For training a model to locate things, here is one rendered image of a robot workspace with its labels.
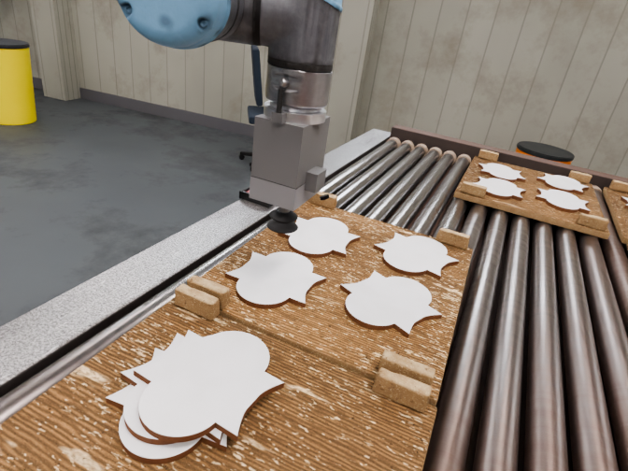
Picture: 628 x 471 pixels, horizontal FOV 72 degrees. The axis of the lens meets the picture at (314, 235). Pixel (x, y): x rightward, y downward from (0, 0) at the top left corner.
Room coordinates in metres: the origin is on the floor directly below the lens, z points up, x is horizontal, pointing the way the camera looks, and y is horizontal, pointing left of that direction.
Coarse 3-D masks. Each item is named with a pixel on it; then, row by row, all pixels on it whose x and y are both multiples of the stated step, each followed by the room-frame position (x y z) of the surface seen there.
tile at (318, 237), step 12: (300, 228) 0.69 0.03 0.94; (312, 228) 0.70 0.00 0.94; (324, 228) 0.70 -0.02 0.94; (336, 228) 0.71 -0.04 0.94; (300, 240) 0.65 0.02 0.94; (312, 240) 0.65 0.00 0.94; (324, 240) 0.66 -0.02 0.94; (336, 240) 0.66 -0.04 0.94; (348, 240) 0.67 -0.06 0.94; (300, 252) 0.61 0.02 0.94; (312, 252) 0.61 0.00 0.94; (324, 252) 0.62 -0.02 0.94; (336, 252) 0.63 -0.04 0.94
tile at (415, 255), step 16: (400, 240) 0.70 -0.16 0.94; (416, 240) 0.71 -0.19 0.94; (432, 240) 0.72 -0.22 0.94; (384, 256) 0.63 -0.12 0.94; (400, 256) 0.64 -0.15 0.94; (416, 256) 0.65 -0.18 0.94; (432, 256) 0.66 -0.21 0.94; (448, 256) 0.67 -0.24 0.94; (400, 272) 0.60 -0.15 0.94; (416, 272) 0.60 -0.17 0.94; (432, 272) 0.61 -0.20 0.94
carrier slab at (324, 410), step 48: (144, 336) 0.38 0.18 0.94; (96, 384) 0.30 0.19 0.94; (288, 384) 0.34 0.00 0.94; (336, 384) 0.35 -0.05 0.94; (0, 432) 0.24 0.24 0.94; (48, 432) 0.24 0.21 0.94; (96, 432) 0.25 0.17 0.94; (240, 432) 0.27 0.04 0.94; (288, 432) 0.28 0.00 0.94; (336, 432) 0.29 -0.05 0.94; (384, 432) 0.29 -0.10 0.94
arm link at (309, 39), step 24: (264, 0) 0.49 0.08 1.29; (288, 0) 0.49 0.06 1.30; (312, 0) 0.49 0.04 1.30; (336, 0) 0.51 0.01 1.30; (264, 24) 0.49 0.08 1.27; (288, 24) 0.49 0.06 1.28; (312, 24) 0.49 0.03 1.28; (336, 24) 0.52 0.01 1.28; (288, 48) 0.49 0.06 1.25; (312, 48) 0.50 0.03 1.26
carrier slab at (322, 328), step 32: (352, 224) 0.76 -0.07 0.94; (384, 224) 0.78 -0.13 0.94; (352, 256) 0.63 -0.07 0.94; (320, 288) 0.53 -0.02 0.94; (448, 288) 0.58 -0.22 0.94; (256, 320) 0.43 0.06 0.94; (288, 320) 0.44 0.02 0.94; (320, 320) 0.45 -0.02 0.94; (448, 320) 0.50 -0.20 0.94; (320, 352) 0.39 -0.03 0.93; (352, 352) 0.40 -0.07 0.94; (416, 352) 0.42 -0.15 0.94; (448, 352) 0.43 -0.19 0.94
